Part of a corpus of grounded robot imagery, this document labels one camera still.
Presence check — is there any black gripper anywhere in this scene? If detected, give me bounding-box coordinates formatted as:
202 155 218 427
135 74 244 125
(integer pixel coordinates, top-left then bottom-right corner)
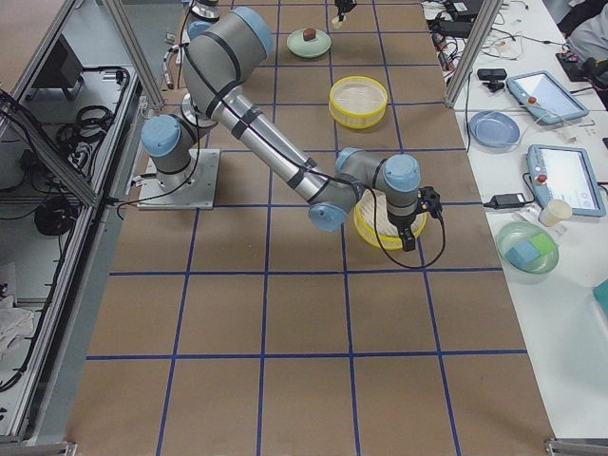
334 0 356 22
388 213 416 252

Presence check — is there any cream white bun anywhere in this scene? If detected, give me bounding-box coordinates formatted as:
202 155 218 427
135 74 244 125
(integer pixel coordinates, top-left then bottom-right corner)
332 16 343 29

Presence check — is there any yellow bamboo steamer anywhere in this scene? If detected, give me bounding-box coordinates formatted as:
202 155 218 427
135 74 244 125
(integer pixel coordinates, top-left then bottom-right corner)
353 190 403 251
329 76 389 129

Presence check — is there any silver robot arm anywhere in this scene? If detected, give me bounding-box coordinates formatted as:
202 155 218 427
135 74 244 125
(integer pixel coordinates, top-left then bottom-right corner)
183 0 357 25
142 7 423 252

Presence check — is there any green plate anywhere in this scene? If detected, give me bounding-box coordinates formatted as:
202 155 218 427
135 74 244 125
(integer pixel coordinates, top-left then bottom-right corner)
287 28 332 59

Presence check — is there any brown bun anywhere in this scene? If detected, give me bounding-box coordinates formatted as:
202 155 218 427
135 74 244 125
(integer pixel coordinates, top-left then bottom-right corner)
302 28 316 42

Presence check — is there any black power adapter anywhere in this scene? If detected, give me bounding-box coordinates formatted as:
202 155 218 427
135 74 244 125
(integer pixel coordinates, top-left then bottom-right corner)
484 193 529 210

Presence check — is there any green bowl with sponges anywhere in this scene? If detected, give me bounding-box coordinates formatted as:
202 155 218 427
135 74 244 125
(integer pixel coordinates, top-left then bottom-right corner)
496 221 560 284

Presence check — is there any blue plate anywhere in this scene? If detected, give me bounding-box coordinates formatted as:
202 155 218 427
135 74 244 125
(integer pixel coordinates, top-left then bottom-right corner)
468 111 521 150

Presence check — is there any paper cup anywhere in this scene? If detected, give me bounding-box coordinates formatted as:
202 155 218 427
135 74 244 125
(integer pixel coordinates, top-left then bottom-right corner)
539 199 573 227

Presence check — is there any black webcam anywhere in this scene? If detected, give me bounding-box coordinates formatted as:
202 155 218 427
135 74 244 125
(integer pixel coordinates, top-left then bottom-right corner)
477 68 507 93

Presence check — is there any near blue teach pendant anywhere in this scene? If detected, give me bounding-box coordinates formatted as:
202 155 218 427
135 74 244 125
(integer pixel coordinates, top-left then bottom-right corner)
526 144 606 218

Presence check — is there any blue teach pendant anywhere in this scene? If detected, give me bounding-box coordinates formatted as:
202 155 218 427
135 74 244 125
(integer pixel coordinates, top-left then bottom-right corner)
526 144 606 218
505 70 589 124

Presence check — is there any far blue teach pendant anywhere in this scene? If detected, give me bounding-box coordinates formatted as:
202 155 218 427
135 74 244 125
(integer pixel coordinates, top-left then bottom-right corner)
505 70 589 124

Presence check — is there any crumpled white cloth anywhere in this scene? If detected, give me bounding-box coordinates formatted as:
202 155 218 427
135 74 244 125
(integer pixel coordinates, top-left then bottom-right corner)
0 263 37 367

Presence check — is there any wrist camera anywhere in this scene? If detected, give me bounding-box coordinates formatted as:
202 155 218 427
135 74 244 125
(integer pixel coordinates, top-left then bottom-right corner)
417 186 443 219

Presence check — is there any aluminium frame post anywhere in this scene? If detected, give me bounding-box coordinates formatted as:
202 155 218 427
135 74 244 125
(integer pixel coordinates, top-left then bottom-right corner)
445 0 503 108

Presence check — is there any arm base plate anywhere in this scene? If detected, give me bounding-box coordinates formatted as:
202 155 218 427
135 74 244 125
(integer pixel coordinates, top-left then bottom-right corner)
137 148 220 210

